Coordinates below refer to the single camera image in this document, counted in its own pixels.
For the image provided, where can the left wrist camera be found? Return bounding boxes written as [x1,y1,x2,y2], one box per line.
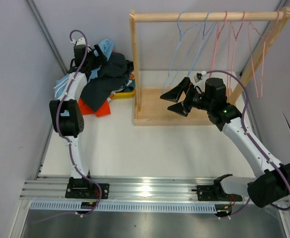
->
[71,37,88,46]

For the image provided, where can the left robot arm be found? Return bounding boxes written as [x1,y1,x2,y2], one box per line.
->
[49,43,107,179]

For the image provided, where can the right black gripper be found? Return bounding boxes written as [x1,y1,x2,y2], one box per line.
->
[160,77,213,117]

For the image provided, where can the wooden clothes rack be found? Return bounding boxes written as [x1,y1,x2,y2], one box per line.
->
[129,7,290,126]

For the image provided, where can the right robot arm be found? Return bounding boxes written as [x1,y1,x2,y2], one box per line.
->
[160,77,290,210]

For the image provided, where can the blue hanger navy shorts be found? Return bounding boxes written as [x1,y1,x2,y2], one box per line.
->
[187,12,215,76]

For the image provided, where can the slotted cable duct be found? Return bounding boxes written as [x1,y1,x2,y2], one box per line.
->
[30,200,217,214]

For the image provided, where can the pink hanger patterned shorts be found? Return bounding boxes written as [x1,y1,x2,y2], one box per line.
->
[227,11,245,74]

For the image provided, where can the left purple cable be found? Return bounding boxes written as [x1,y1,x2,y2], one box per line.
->
[55,29,103,216]

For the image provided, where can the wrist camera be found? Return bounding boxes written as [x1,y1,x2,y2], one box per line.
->
[71,37,88,46]
[193,71,207,86]

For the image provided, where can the dark navy shorts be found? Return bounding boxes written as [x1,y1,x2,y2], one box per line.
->
[80,53,134,111]

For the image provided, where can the purple cable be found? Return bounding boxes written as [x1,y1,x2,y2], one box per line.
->
[55,29,103,216]
[205,69,290,219]

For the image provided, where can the patterned colourful shorts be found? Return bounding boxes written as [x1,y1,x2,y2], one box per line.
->
[108,71,135,101]

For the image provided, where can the blue hanger light shorts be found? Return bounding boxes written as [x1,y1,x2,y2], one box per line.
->
[162,11,197,92]

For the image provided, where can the pink hanger orange shorts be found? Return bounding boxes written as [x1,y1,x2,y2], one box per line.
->
[211,11,228,70]

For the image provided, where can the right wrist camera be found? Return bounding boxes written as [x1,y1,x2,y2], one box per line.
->
[193,71,207,86]

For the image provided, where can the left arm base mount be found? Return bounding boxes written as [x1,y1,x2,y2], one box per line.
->
[65,177,100,199]

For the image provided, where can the aluminium rail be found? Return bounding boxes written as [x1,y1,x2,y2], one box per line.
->
[18,176,290,204]

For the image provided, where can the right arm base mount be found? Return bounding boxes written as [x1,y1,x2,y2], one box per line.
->
[191,185,243,202]

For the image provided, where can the dark green shorts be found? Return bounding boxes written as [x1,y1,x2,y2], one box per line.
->
[128,80,135,91]

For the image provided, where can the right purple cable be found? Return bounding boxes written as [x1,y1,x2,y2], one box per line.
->
[205,69,290,219]

